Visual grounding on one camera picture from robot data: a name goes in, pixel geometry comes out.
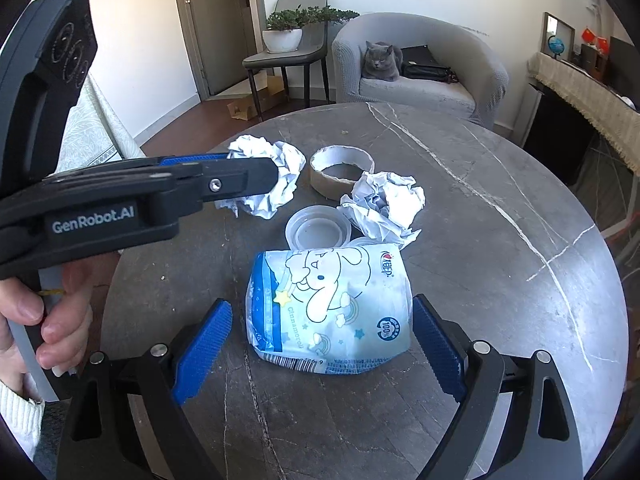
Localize blue cartoon tissue pack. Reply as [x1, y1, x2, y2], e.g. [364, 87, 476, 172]
[246, 244, 415, 376]

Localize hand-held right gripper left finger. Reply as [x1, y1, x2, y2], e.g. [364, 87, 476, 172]
[56, 297, 234, 480]

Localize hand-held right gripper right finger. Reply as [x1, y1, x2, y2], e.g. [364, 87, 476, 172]
[411, 294, 586, 480]

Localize person's left forearm white sleeve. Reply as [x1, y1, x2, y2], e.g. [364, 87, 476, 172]
[0, 379, 46, 461]

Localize grey dining chair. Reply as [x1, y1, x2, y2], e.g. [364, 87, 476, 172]
[242, 0, 331, 121]

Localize grey door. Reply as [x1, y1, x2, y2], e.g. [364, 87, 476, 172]
[184, 0, 256, 96]

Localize flattened brown cardboard box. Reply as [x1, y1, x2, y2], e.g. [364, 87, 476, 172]
[227, 77, 288, 121]

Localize person's left hand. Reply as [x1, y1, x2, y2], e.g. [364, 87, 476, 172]
[0, 259, 96, 386]

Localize cardboard tape ring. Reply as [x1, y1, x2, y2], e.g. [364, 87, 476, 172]
[308, 145, 376, 200]

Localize black bag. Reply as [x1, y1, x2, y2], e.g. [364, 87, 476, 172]
[400, 45, 458, 83]

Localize brown wooden box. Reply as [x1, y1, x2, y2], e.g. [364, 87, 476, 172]
[580, 44, 608, 72]

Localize grey armchair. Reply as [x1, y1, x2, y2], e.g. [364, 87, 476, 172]
[331, 12, 510, 128]

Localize clear plastic lid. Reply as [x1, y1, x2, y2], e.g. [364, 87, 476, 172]
[285, 205, 353, 250]

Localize beige lace cloth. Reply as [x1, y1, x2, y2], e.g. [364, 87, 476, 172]
[530, 52, 640, 176]

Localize black monitor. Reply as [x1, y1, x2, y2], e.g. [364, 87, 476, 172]
[607, 36, 640, 106]

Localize potted plant in white pot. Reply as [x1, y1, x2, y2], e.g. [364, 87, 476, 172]
[262, 6, 360, 53]

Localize white paper ball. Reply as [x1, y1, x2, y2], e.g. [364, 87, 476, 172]
[337, 171, 426, 251]
[215, 135, 307, 220]

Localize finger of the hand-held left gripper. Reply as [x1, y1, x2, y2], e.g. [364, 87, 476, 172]
[120, 152, 232, 174]
[172, 157, 279, 206]

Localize framed picture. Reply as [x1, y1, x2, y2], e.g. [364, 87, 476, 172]
[542, 11, 576, 61]

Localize grey cat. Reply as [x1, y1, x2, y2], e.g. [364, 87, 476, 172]
[361, 41, 402, 82]

